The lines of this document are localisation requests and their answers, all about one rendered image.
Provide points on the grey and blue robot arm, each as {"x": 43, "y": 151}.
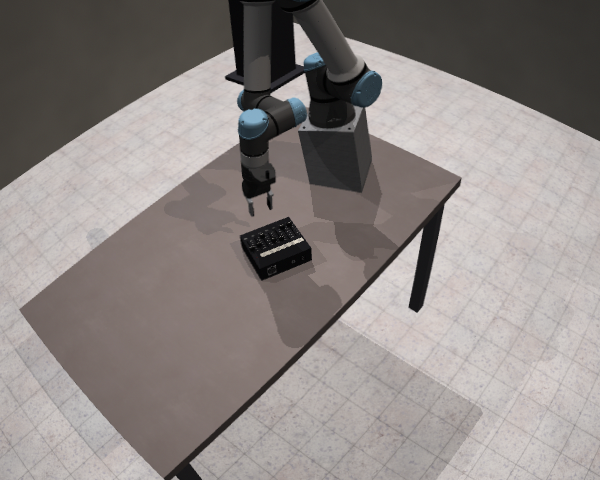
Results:
{"x": 349, "y": 77}

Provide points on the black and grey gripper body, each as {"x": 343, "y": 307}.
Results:
{"x": 257, "y": 175}

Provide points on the black lighting desk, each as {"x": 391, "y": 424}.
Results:
{"x": 270, "y": 254}

